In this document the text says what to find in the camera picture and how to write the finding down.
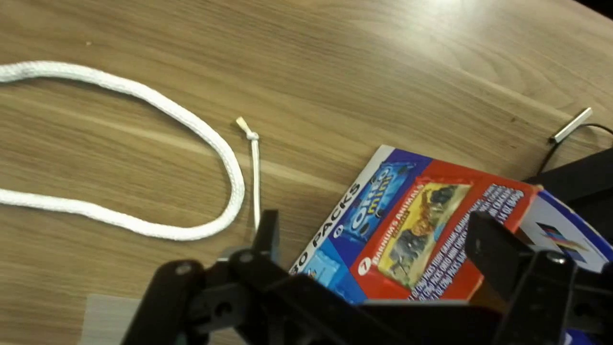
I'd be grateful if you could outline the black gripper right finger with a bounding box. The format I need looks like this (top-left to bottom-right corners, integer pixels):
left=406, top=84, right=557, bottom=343
left=467, top=211, right=613, bottom=345

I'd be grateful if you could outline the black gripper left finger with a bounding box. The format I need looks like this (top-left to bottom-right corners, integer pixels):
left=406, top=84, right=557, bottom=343
left=120, top=209, right=308, bottom=345

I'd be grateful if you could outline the thin white rope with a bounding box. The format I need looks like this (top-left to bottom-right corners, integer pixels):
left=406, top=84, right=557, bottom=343
left=234, top=115, right=264, bottom=236

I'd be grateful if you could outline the thick white rope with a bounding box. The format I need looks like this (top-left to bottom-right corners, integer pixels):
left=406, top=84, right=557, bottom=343
left=0, top=59, right=247, bottom=243

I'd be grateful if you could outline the blue cardboard snack box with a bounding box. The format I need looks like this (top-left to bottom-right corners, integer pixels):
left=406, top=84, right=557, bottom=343
left=285, top=142, right=613, bottom=306

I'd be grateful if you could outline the clear tape strip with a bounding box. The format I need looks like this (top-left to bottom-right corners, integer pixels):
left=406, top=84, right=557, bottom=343
left=82, top=293, right=151, bottom=345

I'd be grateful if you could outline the silver metal plug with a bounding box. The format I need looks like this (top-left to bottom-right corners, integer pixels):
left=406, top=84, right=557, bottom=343
left=550, top=105, right=594, bottom=145

